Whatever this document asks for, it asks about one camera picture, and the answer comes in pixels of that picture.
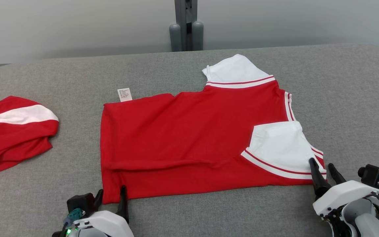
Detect left teal-plug camera cable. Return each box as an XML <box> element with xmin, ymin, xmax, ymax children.
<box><xmin>63</xmin><ymin>208</ymin><xmax>85</xmax><ymax>231</ymax></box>

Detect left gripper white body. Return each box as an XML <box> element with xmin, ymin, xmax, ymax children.
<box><xmin>73</xmin><ymin>210</ymin><xmax>135</xmax><ymax>237</ymax></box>

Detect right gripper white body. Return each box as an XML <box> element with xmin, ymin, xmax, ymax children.
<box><xmin>313</xmin><ymin>180</ymin><xmax>379</xmax><ymax>218</ymax></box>

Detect grey partition post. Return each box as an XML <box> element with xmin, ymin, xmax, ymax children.
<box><xmin>175</xmin><ymin>0</ymin><xmax>198</xmax><ymax>51</ymax></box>

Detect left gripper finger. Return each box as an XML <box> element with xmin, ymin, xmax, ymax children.
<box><xmin>115</xmin><ymin>185</ymin><xmax>130</xmax><ymax>224</ymax></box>
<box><xmin>92</xmin><ymin>189</ymin><xmax>104</xmax><ymax>209</ymax></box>

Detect grey cylindrical post foot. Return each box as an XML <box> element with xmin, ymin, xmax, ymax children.
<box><xmin>192</xmin><ymin>21</ymin><xmax>204</xmax><ymax>51</ymax></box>
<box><xmin>169</xmin><ymin>24</ymin><xmax>182</xmax><ymax>52</ymax></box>

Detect black cables inside post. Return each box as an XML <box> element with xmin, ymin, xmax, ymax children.
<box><xmin>185</xmin><ymin>0</ymin><xmax>193</xmax><ymax>23</ymax></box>

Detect red white-striped shorts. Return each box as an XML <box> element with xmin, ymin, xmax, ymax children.
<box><xmin>0</xmin><ymin>96</ymin><xmax>59</xmax><ymax>175</ymax></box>

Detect red white-sleeved jersey shirt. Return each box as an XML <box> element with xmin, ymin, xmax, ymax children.
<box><xmin>100</xmin><ymin>54</ymin><xmax>327</xmax><ymax>204</ymax></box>

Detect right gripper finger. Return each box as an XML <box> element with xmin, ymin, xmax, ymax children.
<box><xmin>309</xmin><ymin>158</ymin><xmax>332</xmax><ymax>198</ymax></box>
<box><xmin>328</xmin><ymin>163</ymin><xmax>347</xmax><ymax>185</ymax></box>

